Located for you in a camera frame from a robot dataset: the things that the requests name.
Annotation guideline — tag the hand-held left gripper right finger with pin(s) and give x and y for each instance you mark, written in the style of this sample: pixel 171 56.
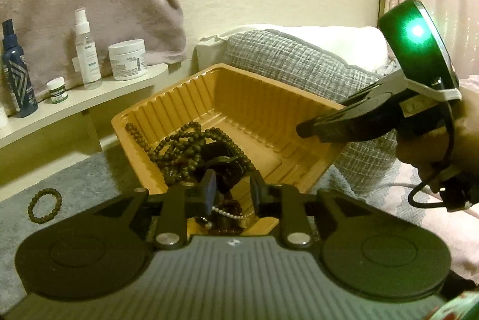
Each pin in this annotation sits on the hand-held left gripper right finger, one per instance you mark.
pixel 256 192

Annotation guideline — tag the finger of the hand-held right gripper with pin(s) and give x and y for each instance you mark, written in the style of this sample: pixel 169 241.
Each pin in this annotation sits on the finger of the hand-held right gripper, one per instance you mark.
pixel 336 129
pixel 370 99

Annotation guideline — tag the grey terry towel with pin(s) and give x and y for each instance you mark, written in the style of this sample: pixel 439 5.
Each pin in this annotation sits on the grey terry towel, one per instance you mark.
pixel 86 185

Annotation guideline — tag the small green jar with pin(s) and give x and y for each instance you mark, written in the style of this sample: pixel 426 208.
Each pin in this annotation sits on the small green jar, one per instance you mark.
pixel 57 93

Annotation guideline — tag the grey woven pillow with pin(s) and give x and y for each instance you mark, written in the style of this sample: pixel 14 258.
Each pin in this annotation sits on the grey woven pillow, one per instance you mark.
pixel 292 58

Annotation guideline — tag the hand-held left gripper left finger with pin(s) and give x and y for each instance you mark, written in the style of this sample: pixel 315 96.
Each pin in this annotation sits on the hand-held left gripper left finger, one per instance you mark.
pixel 209 192

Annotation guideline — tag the printed colourful cloth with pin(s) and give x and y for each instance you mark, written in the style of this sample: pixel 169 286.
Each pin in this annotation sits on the printed colourful cloth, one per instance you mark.
pixel 460 308

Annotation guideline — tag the cream corner shelf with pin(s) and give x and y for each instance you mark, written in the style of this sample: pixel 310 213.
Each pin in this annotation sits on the cream corner shelf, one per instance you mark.
pixel 75 99

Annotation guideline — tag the white cream jar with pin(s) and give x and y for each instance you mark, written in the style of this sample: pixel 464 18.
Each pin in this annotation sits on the white cream jar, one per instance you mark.
pixel 127 61

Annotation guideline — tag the orange plastic tray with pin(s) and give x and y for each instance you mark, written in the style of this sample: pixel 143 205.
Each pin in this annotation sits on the orange plastic tray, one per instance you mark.
pixel 262 106

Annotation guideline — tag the white quilted pillow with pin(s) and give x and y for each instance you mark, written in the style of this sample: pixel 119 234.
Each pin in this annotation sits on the white quilted pillow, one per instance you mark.
pixel 355 43

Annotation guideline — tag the clear spray bottle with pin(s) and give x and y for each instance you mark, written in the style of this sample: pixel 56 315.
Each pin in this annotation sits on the clear spray bottle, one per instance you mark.
pixel 89 61

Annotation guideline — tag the dark blue spray bottle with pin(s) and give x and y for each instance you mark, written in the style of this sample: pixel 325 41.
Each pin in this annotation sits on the dark blue spray bottle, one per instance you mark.
pixel 18 80

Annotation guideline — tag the person's right hand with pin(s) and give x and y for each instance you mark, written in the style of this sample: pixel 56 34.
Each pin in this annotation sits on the person's right hand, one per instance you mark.
pixel 423 151

